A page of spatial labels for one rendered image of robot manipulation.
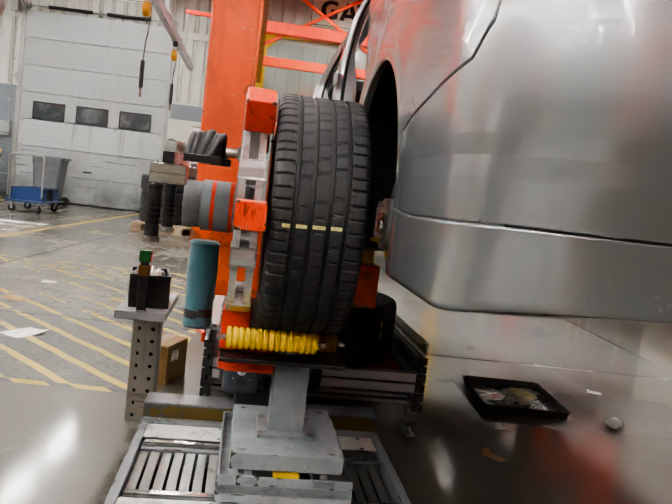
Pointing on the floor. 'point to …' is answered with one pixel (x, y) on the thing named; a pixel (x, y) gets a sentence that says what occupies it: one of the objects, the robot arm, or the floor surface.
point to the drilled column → (142, 366)
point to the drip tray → (490, 388)
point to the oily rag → (514, 401)
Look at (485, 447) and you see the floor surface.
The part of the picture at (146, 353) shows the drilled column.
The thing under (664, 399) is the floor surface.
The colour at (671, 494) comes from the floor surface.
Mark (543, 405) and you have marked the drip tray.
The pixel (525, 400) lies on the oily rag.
